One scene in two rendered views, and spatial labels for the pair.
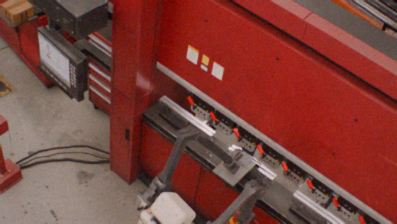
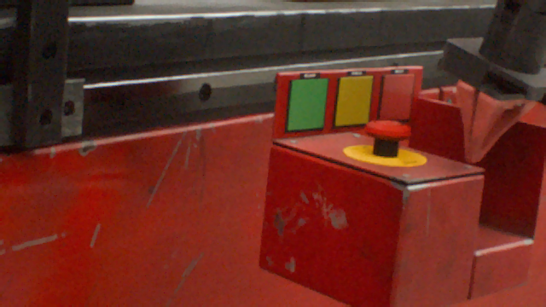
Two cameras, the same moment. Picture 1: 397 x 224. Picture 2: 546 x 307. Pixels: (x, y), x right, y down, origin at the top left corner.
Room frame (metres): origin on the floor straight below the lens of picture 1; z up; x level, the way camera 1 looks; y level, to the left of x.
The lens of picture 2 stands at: (2.10, 0.59, 0.98)
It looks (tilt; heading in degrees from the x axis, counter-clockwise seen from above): 12 degrees down; 274
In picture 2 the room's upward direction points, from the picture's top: 6 degrees clockwise
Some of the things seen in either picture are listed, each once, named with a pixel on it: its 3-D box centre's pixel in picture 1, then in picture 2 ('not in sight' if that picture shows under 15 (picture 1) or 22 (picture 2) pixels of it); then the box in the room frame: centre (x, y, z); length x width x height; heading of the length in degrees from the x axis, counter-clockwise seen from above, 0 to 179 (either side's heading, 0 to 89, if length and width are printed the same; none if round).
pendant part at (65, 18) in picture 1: (69, 40); not in sight; (2.73, 0.94, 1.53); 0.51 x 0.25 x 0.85; 54
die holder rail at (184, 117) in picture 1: (186, 119); not in sight; (2.77, 0.08, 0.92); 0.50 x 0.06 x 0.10; 58
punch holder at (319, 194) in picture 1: (322, 186); not in sight; (2.18, -0.88, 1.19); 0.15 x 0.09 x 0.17; 58
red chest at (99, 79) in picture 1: (125, 72); not in sight; (3.57, 0.71, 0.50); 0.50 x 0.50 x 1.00; 58
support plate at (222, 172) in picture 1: (234, 167); not in sight; (2.36, -0.31, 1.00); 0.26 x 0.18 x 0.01; 148
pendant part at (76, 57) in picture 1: (64, 62); not in sight; (2.63, 0.95, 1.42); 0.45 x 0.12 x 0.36; 54
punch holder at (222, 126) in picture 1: (226, 120); not in sight; (2.60, -0.19, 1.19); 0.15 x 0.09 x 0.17; 58
